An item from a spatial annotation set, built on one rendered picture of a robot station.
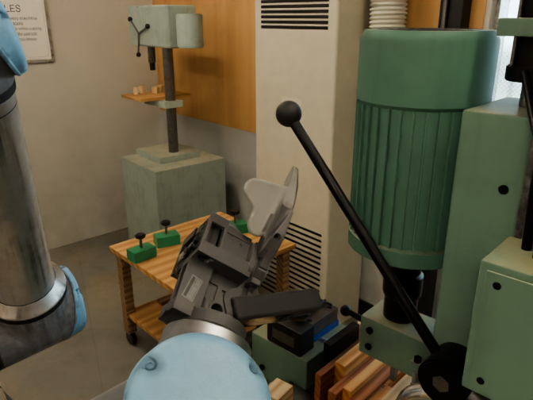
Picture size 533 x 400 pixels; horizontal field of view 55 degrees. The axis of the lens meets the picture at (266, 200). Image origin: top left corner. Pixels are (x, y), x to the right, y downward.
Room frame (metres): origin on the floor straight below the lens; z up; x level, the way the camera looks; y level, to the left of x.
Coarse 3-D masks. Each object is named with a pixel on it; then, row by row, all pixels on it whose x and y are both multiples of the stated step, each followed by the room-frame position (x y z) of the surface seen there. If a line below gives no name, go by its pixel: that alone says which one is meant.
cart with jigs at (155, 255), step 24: (144, 240) 2.18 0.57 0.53; (168, 240) 2.12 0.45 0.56; (288, 240) 2.18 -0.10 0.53; (120, 264) 2.10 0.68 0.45; (144, 264) 1.94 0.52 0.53; (168, 264) 1.94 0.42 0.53; (288, 264) 2.14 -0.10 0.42; (120, 288) 2.12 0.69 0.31; (168, 288) 1.76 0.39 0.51; (288, 288) 2.15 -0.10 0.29; (144, 312) 2.12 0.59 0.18
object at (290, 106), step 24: (288, 120) 0.66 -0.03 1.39; (312, 144) 0.64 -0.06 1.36; (336, 192) 0.61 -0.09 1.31; (384, 264) 0.56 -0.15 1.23; (408, 312) 0.53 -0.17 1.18; (432, 336) 0.52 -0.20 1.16; (432, 360) 0.49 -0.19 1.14; (456, 360) 0.49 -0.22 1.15; (432, 384) 0.49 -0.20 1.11; (456, 384) 0.47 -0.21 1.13
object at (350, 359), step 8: (352, 352) 0.74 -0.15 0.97; (360, 352) 0.74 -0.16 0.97; (336, 360) 0.72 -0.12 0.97; (344, 360) 0.72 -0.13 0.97; (352, 360) 0.72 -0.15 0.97; (360, 360) 0.74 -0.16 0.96; (336, 368) 0.71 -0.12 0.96; (344, 368) 0.70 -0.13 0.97; (352, 368) 0.72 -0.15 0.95; (336, 376) 0.71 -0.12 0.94
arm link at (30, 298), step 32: (0, 32) 0.64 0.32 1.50; (0, 64) 0.65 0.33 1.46; (0, 96) 0.67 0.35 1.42; (0, 128) 0.68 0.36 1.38; (0, 160) 0.69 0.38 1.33; (0, 192) 0.71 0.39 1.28; (32, 192) 0.77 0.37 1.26; (0, 224) 0.73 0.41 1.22; (32, 224) 0.77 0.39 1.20; (0, 256) 0.76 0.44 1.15; (32, 256) 0.79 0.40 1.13; (0, 288) 0.79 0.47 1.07; (32, 288) 0.81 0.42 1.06; (64, 288) 0.87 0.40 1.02; (0, 320) 0.80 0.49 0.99; (32, 320) 0.81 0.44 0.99; (64, 320) 0.87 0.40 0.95; (0, 352) 0.80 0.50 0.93; (32, 352) 0.84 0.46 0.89
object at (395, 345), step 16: (368, 320) 0.69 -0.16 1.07; (384, 320) 0.69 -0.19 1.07; (432, 320) 0.69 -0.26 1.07; (368, 336) 0.69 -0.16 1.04; (384, 336) 0.67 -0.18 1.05; (400, 336) 0.66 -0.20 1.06; (416, 336) 0.65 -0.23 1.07; (368, 352) 0.69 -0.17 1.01; (384, 352) 0.67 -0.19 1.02; (400, 352) 0.65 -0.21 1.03; (416, 352) 0.64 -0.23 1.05; (400, 368) 0.65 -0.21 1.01
